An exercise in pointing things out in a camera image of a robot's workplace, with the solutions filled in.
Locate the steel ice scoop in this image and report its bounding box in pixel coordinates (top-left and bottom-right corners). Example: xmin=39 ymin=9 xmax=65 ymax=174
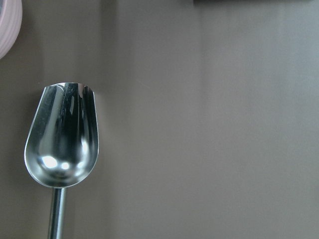
xmin=24 ymin=83 xmax=99 ymax=239

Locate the pink bowl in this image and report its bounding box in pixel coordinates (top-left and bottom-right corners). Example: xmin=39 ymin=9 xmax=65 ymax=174
xmin=0 ymin=0 xmax=22 ymax=58

